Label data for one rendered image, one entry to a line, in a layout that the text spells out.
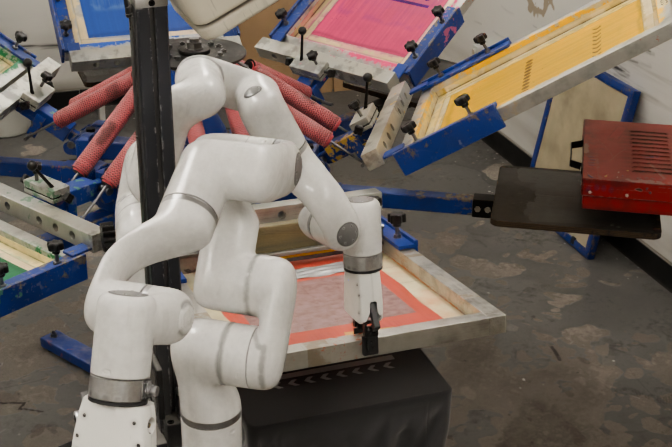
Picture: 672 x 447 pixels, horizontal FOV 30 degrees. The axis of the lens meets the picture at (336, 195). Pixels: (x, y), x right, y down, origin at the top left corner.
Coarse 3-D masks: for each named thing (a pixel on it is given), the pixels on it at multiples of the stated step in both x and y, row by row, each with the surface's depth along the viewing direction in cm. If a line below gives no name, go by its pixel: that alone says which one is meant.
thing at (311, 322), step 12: (300, 288) 282; (300, 300) 275; (312, 300) 274; (300, 312) 268; (312, 312) 267; (324, 312) 267; (252, 324) 262; (300, 324) 261; (312, 324) 260; (324, 324) 260; (336, 324) 260; (300, 336) 254; (312, 336) 254; (324, 336) 254; (336, 336) 253
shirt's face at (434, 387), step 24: (408, 360) 275; (312, 384) 266; (336, 384) 266; (360, 384) 266; (384, 384) 266; (408, 384) 266; (432, 384) 266; (264, 408) 257; (288, 408) 257; (312, 408) 257; (336, 408) 257
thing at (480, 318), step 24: (384, 240) 303; (408, 264) 289; (432, 264) 283; (432, 288) 277; (456, 288) 267; (480, 312) 253; (360, 336) 243; (384, 336) 243; (408, 336) 245; (432, 336) 247; (456, 336) 248; (480, 336) 250; (288, 360) 238; (312, 360) 239; (336, 360) 241
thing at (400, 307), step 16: (336, 256) 304; (384, 272) 290; (304, 288) 282; (320, 288) 282; (336, 288) 281; (384, 288) 280; (400, 288) 279; (320, 304) 272; (336, 304) 271; (384, 304) 270; (400, 304) 269; (416, 304) 269; (336, 320) 262; (352, 320) 262; (384, 320) 261; (400, 320) 260; (416, 320) 260
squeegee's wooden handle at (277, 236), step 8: (264, 224) 296; (272, 224) 295; (280, 224) 296; (288, 224) 296; (296, 224) 297; (264, 232) 294; (272, 232) 295; (280, 232) 296; (288, 232) 296; (296, 232) 297; (264, 240) 295; (272, 240) 295; (280, 240) 296; (288, 240) 297; (296, 240) 297; (304, 240) 298; (312, 240) 299; (256, 248) 295; (264, 248) 295; (272, 248) 296; (280, 248) 297; (288, 248) 297; (296, 248) 298
